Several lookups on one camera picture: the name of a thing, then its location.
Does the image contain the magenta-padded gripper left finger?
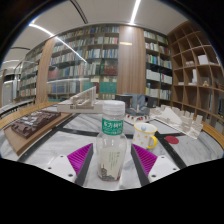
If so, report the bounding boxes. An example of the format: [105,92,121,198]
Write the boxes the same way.
[44,142,95,188]

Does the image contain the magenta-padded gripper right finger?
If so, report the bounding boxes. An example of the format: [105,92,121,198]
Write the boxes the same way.
[130,143,181,187]

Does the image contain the clear plastic bottle green label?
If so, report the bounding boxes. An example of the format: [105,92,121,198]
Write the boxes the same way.
[95,99,128,183]

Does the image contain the flat round red coaster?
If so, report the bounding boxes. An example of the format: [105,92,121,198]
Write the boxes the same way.
[164,134,180,145]

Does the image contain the flat white model red dots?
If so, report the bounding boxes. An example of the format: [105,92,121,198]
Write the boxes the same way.
[123,111,153,125]

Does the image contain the white city block model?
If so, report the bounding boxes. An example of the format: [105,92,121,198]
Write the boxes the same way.
[149,104,204,140]

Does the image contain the white building model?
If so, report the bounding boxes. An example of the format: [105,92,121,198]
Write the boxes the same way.
[56,85,104,114]

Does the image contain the dark brown model on board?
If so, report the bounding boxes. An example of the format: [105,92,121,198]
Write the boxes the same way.
[3,109,73,157]

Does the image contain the dark grey building model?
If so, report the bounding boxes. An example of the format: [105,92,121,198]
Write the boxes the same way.
[114,93,158,116]

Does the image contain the wooden cubby shelf unit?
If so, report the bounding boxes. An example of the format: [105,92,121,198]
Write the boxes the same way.
[166,20,224,134]

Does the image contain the ceiling light strips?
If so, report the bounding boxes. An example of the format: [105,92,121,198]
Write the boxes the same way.
[0,0,143,68]

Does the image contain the white mug yellow handle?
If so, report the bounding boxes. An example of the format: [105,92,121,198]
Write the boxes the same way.
[132,121,158,150]

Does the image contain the dark bookshelf wall with books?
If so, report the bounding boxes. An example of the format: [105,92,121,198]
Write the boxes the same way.
[18,24,174,104]

